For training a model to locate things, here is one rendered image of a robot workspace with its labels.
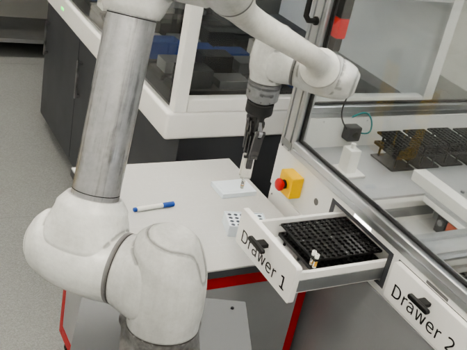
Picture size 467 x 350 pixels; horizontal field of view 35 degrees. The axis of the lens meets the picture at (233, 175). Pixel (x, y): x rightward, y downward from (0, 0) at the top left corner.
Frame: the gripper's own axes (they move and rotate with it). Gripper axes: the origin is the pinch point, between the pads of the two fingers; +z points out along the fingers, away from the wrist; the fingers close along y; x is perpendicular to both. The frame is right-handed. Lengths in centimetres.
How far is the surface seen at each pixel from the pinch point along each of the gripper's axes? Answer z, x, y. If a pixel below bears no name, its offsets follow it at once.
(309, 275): 10.6, 10.5, 37.0
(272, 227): 12.0, 7.1, 13.0
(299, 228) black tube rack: 9.1, 13.0, 17.2
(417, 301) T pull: 8, 34, 50
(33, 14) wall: 83, -68, -387
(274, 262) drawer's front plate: 10.8, 2.7, 31.7
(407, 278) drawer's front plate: 7, 35, 41
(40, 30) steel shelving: 85, -62, -357
